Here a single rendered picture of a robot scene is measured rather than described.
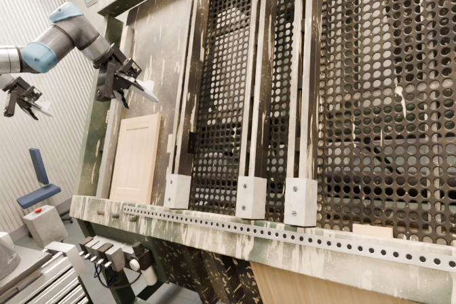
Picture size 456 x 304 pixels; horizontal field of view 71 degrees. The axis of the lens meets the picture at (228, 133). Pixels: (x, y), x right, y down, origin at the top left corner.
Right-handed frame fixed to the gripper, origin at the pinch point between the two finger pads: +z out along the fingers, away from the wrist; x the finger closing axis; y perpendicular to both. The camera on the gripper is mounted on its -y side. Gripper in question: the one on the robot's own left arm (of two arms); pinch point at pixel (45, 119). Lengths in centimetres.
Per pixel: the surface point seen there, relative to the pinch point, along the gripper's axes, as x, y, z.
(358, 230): -127, -21, 40
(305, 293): -96, -26, 87
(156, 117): -38.2, 18.6, 25.6
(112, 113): -2.1, 24.8, 22.8
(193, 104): -64, 18, 22
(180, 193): -62, -14, 38
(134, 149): -22.5, 7.2, 33.3
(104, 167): -0.7, -0.5, 36.5
